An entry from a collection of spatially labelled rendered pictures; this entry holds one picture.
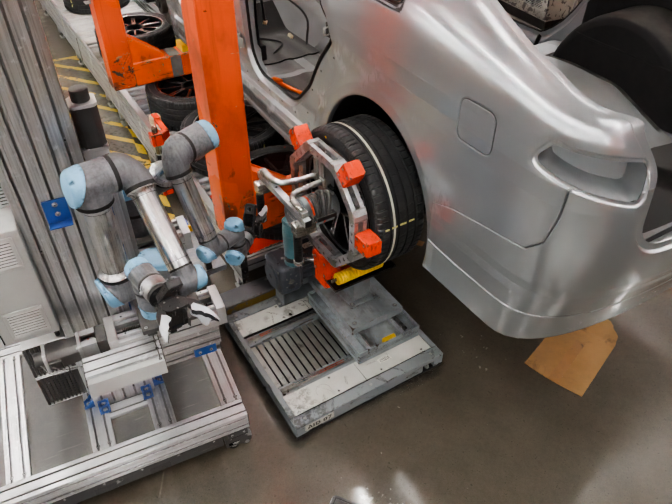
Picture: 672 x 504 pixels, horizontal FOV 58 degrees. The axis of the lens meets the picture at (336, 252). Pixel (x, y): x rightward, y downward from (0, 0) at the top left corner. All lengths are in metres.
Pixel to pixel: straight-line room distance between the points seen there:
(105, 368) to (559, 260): 1.55
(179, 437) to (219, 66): 1.51
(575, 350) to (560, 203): 1.61
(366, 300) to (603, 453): 1.27
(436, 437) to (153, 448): 1.22
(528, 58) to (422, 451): 1.72
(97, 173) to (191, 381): 1.26
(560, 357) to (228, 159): 1.91
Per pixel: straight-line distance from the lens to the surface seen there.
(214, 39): 2.54
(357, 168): 2.35
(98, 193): 1.90
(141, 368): 2.26
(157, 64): 4.64
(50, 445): 2.84
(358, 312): 3.03
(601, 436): 3.10
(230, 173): 2.81
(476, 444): 2.91
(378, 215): 2.41
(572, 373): 3.27
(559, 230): 1.92
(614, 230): 1.95
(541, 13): 7.21
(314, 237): 2.84
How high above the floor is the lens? 2.41
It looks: 40 degrees down
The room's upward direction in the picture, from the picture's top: straight up
